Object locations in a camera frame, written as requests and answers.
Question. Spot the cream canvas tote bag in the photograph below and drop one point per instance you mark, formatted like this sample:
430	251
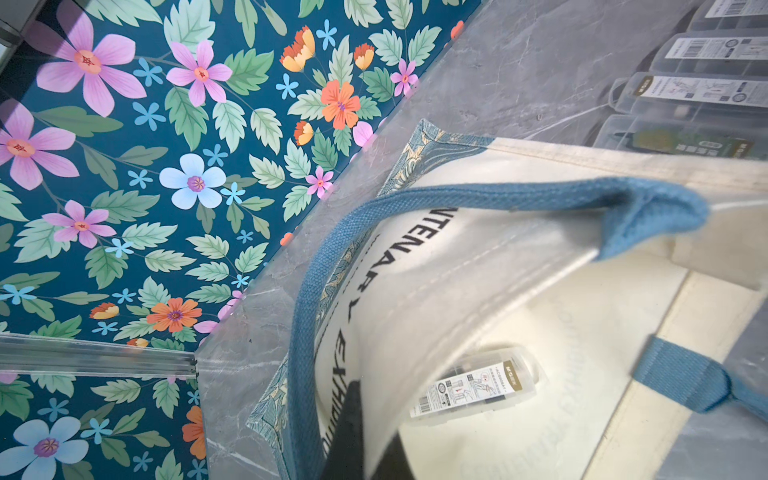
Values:
629	277

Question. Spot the clear compass set case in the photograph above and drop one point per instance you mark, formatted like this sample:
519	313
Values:
654	136

